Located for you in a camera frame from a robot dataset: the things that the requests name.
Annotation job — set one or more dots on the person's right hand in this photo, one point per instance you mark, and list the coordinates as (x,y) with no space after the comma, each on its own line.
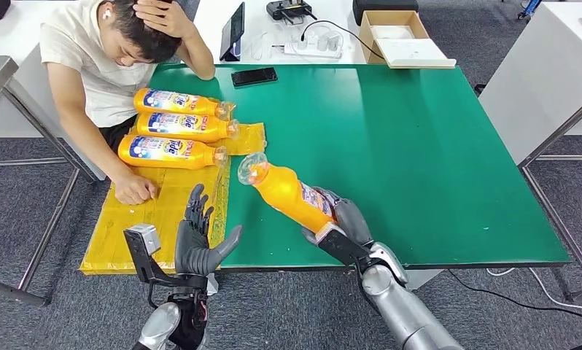
(134,189)

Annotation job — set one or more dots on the person's left hand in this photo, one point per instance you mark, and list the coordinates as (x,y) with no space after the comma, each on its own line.
(165,18)

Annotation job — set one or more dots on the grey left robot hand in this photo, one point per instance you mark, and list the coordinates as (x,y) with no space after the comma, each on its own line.
(194,251)

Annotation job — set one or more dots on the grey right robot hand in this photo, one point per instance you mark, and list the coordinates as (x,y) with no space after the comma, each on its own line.
(351,220)

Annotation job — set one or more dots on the orange detergent bottle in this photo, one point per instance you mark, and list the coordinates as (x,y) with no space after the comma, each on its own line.
(165,152)
(175,102)
(286,195)
(184,126)

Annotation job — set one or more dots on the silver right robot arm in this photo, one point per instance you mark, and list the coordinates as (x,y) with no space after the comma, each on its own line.
(407,309)

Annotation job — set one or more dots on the person's right forearm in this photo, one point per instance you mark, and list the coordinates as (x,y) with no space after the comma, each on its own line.
(95,145)

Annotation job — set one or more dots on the person's left forearm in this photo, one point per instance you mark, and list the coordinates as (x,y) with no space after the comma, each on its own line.
(199,53)

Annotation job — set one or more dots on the white table leg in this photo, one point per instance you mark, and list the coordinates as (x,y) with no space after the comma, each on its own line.
(424,278)
(212,285)

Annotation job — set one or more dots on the yellow taped cardboard mat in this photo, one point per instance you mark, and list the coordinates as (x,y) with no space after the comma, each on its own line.
(126,232)

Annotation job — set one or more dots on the white earbud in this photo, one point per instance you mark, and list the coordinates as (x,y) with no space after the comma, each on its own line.
(106,14)

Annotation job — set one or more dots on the dark tablet on stand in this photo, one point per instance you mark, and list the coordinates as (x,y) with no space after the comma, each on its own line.
(233,30)

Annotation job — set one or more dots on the person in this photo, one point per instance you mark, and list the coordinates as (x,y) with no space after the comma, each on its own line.
(88,63)

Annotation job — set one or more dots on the white table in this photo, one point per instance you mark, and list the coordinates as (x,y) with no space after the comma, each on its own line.
(262,17)

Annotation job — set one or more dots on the black smartphone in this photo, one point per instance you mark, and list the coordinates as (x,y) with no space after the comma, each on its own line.
(254,77)

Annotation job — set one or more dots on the black router with antennas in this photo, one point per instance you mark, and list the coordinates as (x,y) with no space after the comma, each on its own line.
(289,9)

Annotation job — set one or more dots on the white power strip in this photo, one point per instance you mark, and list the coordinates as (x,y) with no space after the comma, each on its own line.
(315,52)

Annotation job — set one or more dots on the white desk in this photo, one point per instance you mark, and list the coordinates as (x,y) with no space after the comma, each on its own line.
(11,34)
(537,72)

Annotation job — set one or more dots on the white charger adapter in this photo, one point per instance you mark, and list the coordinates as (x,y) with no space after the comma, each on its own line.
(329,42)

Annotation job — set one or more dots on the white box lid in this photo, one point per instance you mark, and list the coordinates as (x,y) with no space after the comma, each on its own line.
(412,53)

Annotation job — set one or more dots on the open cardboard box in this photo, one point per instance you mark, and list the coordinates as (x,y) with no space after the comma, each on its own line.
(366,39)

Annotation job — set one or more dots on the small black object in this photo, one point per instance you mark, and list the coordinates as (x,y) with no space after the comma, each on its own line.
(480,89)

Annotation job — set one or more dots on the white moulded insert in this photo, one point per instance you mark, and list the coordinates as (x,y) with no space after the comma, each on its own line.
(392,32)

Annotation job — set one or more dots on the blue metal object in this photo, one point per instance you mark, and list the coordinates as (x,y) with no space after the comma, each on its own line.
(530,7)

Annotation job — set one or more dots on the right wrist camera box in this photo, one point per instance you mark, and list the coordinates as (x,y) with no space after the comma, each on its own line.
(339,246)

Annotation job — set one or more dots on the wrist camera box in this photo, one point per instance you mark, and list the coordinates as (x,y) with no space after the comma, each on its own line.
(339,246)
(143,246)

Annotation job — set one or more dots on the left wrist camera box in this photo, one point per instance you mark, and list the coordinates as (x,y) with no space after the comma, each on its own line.
(143,246)

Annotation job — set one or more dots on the steel desk frame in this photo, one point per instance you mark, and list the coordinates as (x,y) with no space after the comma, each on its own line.
(559,134)

